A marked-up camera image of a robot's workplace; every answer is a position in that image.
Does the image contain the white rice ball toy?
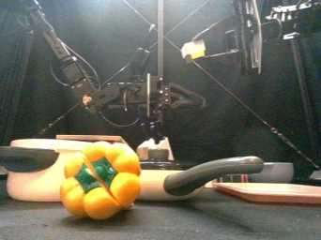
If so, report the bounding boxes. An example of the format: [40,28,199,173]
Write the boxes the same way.
[135,136,175,161]

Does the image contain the black pan lid grey knob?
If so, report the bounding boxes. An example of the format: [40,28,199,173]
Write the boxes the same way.
[139,148,198,172]

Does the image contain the wooden box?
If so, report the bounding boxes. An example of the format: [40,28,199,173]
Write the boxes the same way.
[55,134,128,145]

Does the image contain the yellow toy bell pepper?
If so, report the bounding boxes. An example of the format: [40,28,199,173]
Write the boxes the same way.
[59,141,143,221]

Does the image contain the grey bowl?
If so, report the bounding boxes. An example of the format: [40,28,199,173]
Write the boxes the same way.
[247,161,295,185]

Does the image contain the wooden cutting board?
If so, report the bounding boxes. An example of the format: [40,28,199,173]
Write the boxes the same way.
[211,182,321,205]

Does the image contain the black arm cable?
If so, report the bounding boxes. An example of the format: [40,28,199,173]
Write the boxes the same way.
[96,109,143,129]

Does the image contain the diagonal frame brace wire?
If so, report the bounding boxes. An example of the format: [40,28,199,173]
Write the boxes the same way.
[31,0,211,139]
[120,0,321,172]

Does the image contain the vertical metal frame pole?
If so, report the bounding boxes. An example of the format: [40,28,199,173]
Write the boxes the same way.
[156,0,166,80]

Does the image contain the small cream pan grey handle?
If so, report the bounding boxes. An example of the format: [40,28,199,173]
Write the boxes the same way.
[136,156,266,202]

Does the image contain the black stand post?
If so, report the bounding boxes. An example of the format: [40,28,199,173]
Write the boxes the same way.
[289,37,317,167]

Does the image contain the large cream pot grey handle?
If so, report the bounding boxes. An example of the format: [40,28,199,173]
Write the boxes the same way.
[0,138,93,203]

